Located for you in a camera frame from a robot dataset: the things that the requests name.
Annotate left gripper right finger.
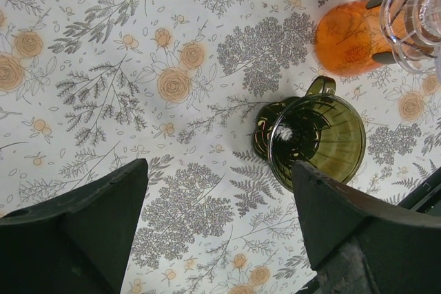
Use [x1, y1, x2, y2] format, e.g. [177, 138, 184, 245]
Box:
[292, 161, 440, 293]

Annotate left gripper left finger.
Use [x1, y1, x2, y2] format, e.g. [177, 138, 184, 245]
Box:
[1, 158, 148, 293]

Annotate green glass dripper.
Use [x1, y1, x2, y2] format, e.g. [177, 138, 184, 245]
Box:
[252, 76, 366, 191]

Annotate clear glass dripper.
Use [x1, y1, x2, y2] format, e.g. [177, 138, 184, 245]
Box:
[366, 0, 440, 76]

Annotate floral table mat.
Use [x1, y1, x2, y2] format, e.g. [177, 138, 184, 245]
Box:
[0, 0, 441, 294]

